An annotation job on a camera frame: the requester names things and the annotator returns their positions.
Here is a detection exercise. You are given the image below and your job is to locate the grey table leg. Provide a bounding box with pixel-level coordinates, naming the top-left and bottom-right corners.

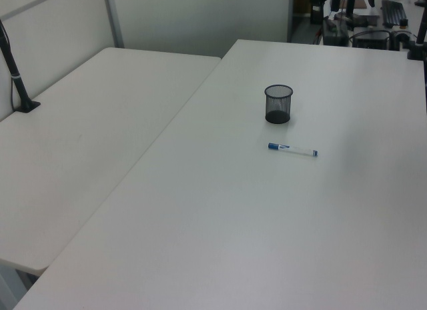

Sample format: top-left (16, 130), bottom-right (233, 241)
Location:
top-left (0, 265), bottom-right (37, 310)

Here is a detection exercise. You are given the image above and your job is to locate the black electronic device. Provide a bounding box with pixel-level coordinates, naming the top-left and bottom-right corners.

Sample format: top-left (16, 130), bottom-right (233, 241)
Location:
top-left (352, 26), bottom-right (392, 50)

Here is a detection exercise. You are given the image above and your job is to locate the grey partition frame post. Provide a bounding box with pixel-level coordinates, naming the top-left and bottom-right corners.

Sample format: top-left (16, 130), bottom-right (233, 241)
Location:
top-left (102, 0), bottom-right (125, 49)

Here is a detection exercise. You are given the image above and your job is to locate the black camera stand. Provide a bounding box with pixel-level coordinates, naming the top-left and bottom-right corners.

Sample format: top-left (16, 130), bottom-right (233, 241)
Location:
top-left (405, 9), bottom-right (427, 61)

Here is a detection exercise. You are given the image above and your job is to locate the blue and white marker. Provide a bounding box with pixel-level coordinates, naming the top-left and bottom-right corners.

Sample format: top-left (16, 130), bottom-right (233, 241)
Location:
top-left (268, 142), bottom-right (319, 157)

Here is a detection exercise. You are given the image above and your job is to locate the black equipment box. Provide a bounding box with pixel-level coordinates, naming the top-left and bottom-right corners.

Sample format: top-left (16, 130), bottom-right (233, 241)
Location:
top-left (322, 18), bottom-right (350, 46)

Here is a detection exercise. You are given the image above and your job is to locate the brown board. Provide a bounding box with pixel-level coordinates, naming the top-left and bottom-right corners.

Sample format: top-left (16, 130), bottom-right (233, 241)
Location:
top-left (293, 0), bottom-right (314, 15)

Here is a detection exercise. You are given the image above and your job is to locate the white side table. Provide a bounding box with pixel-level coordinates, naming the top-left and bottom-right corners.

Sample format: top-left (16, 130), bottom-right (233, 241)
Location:
top-left (0, 46), bottom-right (223, 274)

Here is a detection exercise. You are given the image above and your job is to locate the black mesh pen cup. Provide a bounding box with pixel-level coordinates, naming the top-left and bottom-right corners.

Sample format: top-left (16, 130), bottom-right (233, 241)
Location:
top-left (264, 84), bottom-right (294, 125)

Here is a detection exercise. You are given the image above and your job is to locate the black keyboard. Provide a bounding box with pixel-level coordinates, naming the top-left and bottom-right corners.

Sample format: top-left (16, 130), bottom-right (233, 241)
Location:
top-left (380, 0), bottom-right (408, 28)

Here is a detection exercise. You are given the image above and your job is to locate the black stand with white tie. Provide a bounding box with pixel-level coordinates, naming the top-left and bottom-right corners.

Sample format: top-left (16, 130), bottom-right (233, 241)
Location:
top-left (0, 19), bottom-right (41, 115)

